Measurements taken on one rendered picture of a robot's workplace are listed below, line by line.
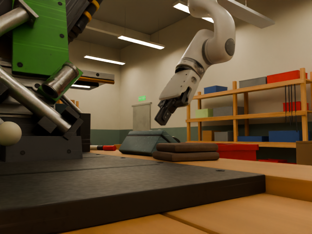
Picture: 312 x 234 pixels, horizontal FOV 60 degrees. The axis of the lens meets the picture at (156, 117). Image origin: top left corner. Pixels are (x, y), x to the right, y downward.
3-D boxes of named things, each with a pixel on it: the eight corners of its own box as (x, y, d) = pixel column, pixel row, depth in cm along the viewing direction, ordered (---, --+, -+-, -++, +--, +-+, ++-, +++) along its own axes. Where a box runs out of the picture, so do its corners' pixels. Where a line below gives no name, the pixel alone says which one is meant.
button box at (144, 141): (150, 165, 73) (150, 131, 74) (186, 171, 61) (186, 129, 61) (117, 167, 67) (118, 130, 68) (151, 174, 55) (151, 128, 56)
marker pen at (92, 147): (80, 150, 86) (81, 145, 86) (84, 149, 88) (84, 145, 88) (113, 151, 80) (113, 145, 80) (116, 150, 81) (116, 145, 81)
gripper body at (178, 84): (208, 78, 78) (191, 109, 73) (185, 84, 86) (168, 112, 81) (192, 60, 74) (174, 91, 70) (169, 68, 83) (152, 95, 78)
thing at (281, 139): (308, 191, 469) (302, 67, 485) (185, 173, 705) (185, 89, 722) (321, 188, 502) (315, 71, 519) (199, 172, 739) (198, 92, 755)
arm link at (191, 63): (211, 74, 79) (206, 82, 78) (190, 80, 86) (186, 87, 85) (193, 54, 75) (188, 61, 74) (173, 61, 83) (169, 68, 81)
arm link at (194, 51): (211, 75, 79) (188, 79, 86) (228, 45, 84) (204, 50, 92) (196, 55, 75) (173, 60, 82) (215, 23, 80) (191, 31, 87)
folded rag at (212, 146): (171, 162, 44) (171, 144, 44) (151, 159, 51) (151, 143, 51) (221, 160, 48) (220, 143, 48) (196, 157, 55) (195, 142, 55)
